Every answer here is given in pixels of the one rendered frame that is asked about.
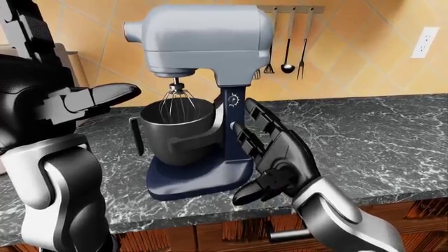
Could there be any hanging meat fork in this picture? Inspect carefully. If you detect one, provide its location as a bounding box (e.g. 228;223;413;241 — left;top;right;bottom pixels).
296;6;314;81

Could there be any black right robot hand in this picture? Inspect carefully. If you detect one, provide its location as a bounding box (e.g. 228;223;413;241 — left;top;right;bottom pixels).
230;97;321;207

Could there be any wooden cabinet drawer front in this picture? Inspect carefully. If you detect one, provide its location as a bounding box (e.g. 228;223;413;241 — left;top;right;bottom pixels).
194;213;448;252

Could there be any white wall power outlet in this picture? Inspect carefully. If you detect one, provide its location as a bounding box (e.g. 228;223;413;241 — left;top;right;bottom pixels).
410;26;440;59

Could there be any metal utensil wall rail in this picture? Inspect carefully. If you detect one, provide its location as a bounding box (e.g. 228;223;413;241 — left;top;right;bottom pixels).
257;5;326;15

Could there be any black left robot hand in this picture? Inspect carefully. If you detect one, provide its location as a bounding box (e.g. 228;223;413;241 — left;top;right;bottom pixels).
0;0;142;155

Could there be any grey and blue stand mixer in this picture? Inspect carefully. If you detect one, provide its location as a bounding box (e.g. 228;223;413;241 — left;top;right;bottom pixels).
146;84;255;202

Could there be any hanging slotted spatula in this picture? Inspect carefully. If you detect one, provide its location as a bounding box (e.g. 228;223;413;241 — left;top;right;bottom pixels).
262;7;279;75

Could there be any silver stand mixer head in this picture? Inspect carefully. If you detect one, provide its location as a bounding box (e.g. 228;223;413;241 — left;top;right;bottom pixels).
122;4;274;87

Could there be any dark metal mixing bowl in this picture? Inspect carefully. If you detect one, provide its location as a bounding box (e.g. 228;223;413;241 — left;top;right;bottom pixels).
128;97;218;167

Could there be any wire whisk attachment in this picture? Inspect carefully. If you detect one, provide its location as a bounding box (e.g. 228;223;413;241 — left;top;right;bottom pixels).
159;76;197;123

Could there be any hanging black ladle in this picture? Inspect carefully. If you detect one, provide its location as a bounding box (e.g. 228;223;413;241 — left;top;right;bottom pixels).
280;6;297;74

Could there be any black cabinet drawer handle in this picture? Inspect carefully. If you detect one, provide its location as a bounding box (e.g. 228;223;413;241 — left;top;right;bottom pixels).
268;228;313;244

